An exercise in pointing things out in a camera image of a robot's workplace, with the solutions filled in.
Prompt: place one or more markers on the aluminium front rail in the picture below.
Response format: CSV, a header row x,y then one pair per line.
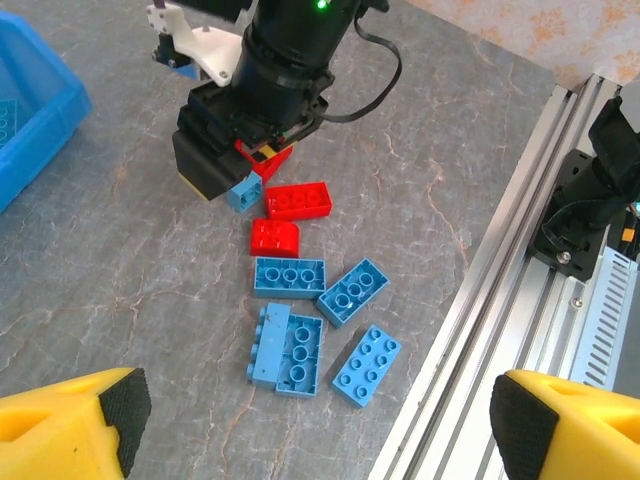
x,y
500,280

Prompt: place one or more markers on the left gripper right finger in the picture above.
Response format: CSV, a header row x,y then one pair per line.
x,y
600,440

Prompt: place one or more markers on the small blue lego brick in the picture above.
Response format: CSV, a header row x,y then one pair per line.
x,y
245,195

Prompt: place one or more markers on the small electronics board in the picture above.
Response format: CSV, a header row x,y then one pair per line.
x,y
629,235

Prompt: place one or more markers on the blue plastic bin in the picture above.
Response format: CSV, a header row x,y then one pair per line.
x,y
45,130

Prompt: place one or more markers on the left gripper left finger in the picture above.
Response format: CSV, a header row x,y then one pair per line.
x,y
50,435

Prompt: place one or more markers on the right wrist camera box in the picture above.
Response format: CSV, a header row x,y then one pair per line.
x,y
210,50

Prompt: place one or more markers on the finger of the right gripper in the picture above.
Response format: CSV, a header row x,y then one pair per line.
x,y
205,160
265,151

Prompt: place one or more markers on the red sloped lego brick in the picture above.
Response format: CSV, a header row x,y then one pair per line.
x,y
275,237

